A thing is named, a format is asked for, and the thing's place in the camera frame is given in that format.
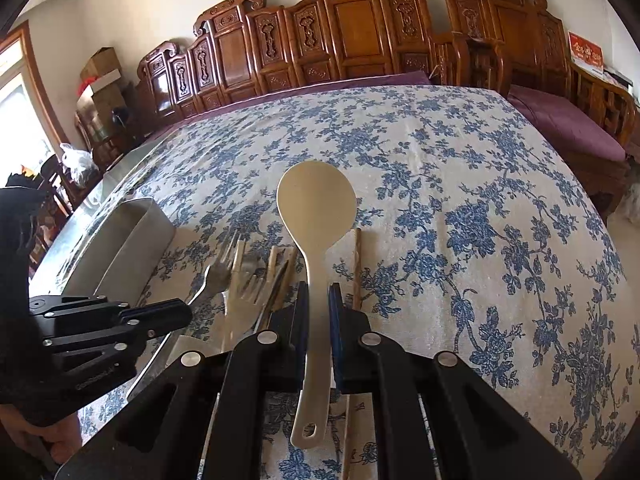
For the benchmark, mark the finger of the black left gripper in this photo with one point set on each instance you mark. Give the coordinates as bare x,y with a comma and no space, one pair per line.
160,318

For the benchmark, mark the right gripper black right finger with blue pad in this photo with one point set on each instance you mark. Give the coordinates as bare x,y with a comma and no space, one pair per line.
435,418

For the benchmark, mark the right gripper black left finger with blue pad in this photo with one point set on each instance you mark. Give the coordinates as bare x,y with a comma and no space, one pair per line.
201,418

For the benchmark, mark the beige plastic rice paddle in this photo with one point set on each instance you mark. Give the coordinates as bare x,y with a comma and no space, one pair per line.
317,205

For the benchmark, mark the person's left hand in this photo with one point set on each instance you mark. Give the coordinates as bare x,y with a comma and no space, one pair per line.
64,436

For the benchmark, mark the grey rectangular utensil bin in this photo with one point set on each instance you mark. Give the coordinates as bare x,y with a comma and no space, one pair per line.
120,257

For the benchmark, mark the silver metal fork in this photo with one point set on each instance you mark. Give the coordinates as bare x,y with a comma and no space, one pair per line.
217,275

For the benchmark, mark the white plastic fork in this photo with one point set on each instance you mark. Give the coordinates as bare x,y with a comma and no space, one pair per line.
242,297

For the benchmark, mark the wooden chopstick left of paddle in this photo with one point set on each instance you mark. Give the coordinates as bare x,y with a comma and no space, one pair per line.
281,264

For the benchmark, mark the wooden chopstick of paddle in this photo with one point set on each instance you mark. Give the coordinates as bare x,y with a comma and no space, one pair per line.
281,264
356,305

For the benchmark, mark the wooden dining chair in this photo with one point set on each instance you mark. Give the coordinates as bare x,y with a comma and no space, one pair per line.
62,199

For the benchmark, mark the white plastic bag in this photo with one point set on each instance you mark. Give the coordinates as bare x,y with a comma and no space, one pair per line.
80,163

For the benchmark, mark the blue floral tablecloth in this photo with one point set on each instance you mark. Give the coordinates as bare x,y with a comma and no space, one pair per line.
476,239

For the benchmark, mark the stacked cardboard boxes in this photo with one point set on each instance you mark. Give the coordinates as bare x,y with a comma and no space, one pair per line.
101,106

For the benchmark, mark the wooden framed window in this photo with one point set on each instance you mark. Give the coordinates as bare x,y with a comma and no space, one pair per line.
30,130

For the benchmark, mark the wooden chopstick right of paddle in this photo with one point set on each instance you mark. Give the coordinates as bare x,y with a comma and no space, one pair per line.
356,305

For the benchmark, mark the purple armchair seat cushion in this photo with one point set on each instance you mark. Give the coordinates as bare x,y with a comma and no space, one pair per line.
564,125

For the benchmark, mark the purple sofa seat cushion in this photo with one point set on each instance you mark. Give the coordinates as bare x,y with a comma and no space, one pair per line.
405,79

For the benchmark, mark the carved wooden long sofa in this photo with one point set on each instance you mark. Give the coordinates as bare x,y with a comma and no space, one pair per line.
245,48

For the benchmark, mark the red box on side table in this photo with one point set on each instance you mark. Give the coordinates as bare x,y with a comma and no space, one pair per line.
585,53

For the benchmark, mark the carved wooden armchair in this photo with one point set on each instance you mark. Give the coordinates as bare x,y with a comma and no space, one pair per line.
537,49

